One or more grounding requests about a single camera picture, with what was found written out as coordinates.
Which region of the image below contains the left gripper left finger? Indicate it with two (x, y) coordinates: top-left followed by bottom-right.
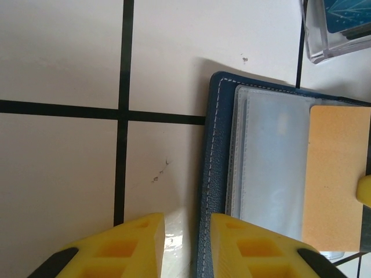
(28, 212), (166, 278)

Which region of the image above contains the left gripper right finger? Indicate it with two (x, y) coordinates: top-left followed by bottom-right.
(209, 213), (348, 278)

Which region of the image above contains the plain orange card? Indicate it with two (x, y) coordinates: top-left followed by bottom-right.
(301, 105), (371, 253)

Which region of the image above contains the navy blue card holder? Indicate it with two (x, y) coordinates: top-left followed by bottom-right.
(197, 71), (371, 278)

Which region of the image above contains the clear acrylic card box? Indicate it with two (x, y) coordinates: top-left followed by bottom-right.
(301, 0), (371, 65)

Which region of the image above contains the blue printed card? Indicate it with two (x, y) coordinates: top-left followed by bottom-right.
(323, 0), (371, 34)

